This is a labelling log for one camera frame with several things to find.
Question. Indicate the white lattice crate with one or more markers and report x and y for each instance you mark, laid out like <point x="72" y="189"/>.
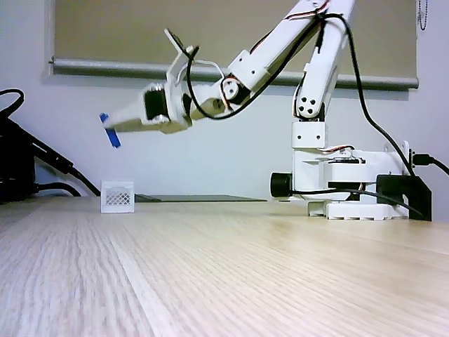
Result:
<point x="117" y="197"/>

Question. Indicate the beige roller blind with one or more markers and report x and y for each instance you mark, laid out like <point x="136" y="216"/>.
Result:
<point x="140" y="28"/>

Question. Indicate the black table clamp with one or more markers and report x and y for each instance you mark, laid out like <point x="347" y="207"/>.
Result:
<point x="417" y="196"/>

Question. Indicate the black clamp knob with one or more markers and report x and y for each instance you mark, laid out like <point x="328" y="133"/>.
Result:
<point x="280" y="184"/>

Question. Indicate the blue peg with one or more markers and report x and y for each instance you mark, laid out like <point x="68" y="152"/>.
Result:
<point x="113" y="137"/>

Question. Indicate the black flat mat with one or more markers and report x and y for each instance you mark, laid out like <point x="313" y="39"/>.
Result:
<point x="210" y="198"/>

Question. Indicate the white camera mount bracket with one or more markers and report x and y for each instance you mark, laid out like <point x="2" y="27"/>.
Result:
<point x="174" y="66"/>

